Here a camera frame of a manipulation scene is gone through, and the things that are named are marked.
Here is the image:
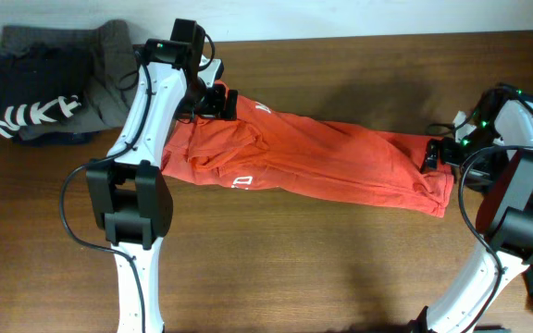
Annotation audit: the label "orange red t-shirt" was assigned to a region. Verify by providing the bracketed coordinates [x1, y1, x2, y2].
[160, 96, 454, 217]

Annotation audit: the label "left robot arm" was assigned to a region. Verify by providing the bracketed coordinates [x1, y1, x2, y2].
[85, 38, 238, 332]

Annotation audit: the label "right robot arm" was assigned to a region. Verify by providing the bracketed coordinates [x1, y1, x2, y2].
[406, 83, 533, 332]

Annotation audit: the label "grey folded pants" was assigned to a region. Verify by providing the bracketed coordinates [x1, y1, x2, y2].
[0, 19, 138, 141]

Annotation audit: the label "dark navy folded garment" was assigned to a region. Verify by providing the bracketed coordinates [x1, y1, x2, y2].
[12, 131, 98, 147]

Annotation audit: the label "black folded shirt white letters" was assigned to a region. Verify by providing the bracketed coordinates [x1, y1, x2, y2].
[0, 43, 93, 139]

